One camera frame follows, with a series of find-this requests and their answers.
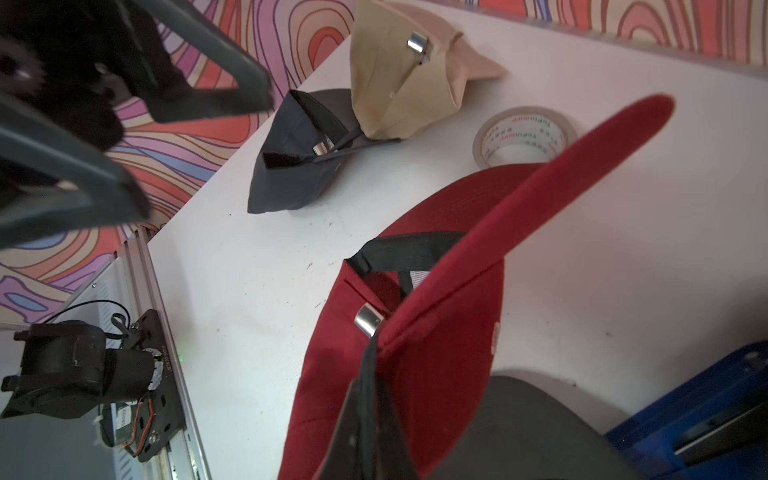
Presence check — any clear tape roll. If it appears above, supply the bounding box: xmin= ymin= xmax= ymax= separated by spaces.
xmin=472 ymin=106 xmax=579 ymax=170

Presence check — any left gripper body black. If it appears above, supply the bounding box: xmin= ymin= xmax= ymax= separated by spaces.
xmin=1 ymin=1 xmax=156 ymax=150

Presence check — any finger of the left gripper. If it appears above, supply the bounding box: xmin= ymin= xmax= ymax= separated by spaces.
xmin=128 ymin=1 xmax=274 ymax=123
xmin=1 ymin=95 xmax=150 ymax=248

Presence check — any dark red cap front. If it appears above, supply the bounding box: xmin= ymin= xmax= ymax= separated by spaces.
xmin=279 ymin=94 xmax=675 ymax=479

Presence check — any dark grey cap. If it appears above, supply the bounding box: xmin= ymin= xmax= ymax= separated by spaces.
xmin=247 ymin=89 xmax=394 ymax=214
xmin=430 ymin=376 xmax=643 ymax=480

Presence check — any beige cap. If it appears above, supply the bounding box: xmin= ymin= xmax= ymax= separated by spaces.
xmin=350 ymin=1 xmax=506 ymax=140

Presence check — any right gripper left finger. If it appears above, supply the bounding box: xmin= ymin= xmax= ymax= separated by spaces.
xmin=316 ymin=380 xmax=363 ymax=480

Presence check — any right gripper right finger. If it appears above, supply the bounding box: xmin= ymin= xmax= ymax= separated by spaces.
xmin=374 ymin=379 xmax=420 ymax=480

